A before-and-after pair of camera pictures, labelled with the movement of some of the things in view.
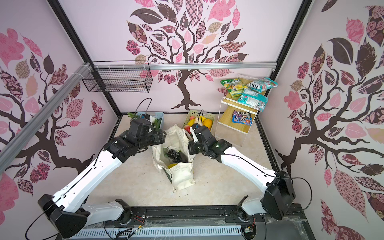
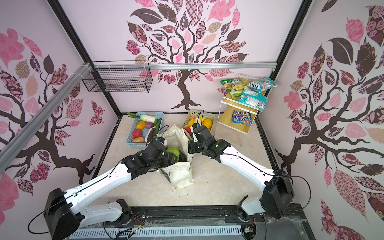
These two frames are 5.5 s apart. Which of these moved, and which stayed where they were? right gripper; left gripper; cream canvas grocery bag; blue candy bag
Moved: left gripper
Stayed: right gripper; blue candy bag; cream canvas grocery bag
